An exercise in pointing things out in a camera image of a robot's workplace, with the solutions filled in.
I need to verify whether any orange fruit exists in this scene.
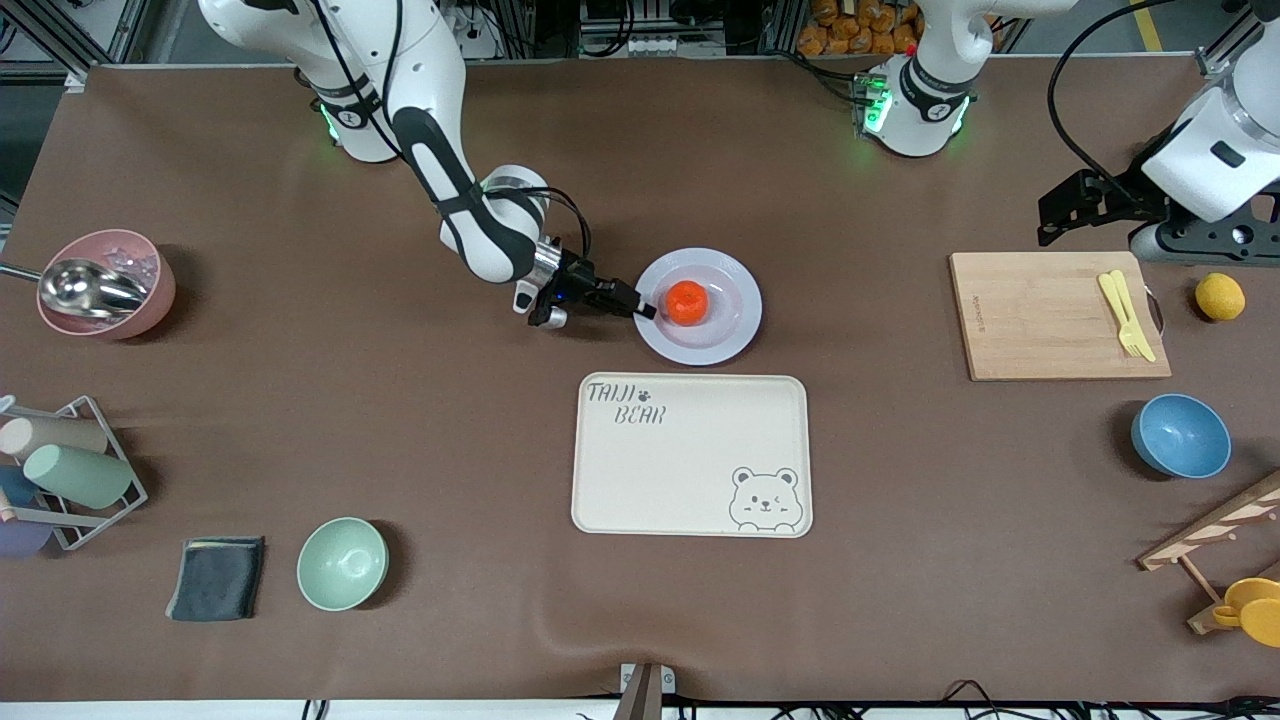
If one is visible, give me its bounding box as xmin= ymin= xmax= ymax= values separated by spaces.
xmin=664 ymin=281 xmax=710 ymax=327

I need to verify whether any white round plate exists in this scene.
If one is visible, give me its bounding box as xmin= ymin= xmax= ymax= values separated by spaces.
xmin=631 ymin=247 xmax=763 ymax=367

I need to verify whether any yellow plastic fork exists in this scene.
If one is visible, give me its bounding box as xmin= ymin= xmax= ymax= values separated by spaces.
xmin=1097 ymin=271 xmax=1144 ymax=360

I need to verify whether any wooden cutting board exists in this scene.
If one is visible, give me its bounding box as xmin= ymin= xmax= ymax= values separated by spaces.
xmin=949 ymin=251 xmax=1173 ymax=383

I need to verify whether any yellow plastic knife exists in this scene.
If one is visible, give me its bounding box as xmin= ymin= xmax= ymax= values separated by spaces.
xmin=1110 ymin=269 xmax=1158 ymax=364

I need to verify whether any yellow lemon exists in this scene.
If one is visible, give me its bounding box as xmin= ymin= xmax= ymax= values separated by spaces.
xmin=1195 ymin=272 xmax=1248 ymax=322

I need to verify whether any cream bear print tray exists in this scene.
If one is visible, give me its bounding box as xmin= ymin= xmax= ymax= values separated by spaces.
xmin=571 ymin=373 xmax=814 ymax=539

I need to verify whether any blue bowl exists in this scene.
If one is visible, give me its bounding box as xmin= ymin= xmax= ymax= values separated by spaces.
xmin=1131 ymin=393 xmax=1233 ymax=480

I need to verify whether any long white power strip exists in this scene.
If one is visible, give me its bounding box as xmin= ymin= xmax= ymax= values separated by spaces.
xmin=583 ymin=34 xmax=727 ymax=57

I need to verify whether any white power strip with plugs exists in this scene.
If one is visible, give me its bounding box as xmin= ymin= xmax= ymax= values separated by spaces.
xmin=440 ymin=0 xmax=503 ymax=61

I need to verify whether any pile of orange toy food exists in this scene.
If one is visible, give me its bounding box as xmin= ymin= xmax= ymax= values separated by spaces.
xmin=797 ymin=0 xmax=927 ymax=57

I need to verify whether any wooden drying rack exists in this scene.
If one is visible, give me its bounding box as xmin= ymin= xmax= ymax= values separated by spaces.
xmin=1138 ymin=470 xmax=1280 ymax=636

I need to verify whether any light green bowl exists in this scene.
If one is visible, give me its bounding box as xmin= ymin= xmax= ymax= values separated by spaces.
xmin=296 ymin=516 xmax=389 ymax=612

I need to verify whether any pink bowl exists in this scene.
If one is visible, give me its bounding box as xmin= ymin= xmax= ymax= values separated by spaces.
xmin=37 ymin=229 xmax=178 ymax=342

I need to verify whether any yellow cup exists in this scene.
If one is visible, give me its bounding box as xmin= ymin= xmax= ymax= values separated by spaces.
xmin=1212 ymin=577 xmax=1280 ymax=649

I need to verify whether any dark grey folded cloth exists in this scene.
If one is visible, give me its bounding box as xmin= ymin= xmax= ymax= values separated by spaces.
xmin=165 ymin=536 xmax=267 ymax=623

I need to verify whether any metal scoop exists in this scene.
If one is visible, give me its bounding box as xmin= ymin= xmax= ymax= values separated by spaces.
xmin=0 ymin=257 xmax=152 ymax=314

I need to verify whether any mint green cup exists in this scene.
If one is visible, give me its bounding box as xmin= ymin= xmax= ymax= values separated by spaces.
xmin=23 ymin=443 xmax=134 ymax=509

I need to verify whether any beige cup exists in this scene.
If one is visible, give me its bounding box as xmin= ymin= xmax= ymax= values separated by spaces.
xmin=0 ymin=417 xmax=109 ymax=461

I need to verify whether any purple cup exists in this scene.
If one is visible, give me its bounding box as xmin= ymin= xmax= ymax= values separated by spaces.
xmin=0 ymin=520 xmax=54 ymax=559

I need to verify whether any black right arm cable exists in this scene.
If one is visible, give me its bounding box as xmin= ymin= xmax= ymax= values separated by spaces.
xmin=310 ymin=0 xmax=594 ymax=267

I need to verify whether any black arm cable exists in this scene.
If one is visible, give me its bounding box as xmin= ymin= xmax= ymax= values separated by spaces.
xmin=310 ymin=0 xmax=594 ymax=267
xmin=1046 ymin=0 xmax=1203 ymax=189

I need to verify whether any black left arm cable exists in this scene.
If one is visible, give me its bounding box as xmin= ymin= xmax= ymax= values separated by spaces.
xmin=1046 ymin=0 xmax=1203 ymax=189

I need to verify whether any grey camera stand bracket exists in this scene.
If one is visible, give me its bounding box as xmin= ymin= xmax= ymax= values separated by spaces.
xmin=612 ymin=661 xmax=678 ymax=720

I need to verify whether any grey wire cup rack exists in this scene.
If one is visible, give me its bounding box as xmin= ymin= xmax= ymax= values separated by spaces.
xmin=0 ymin=395 xmax=150 ymax=552

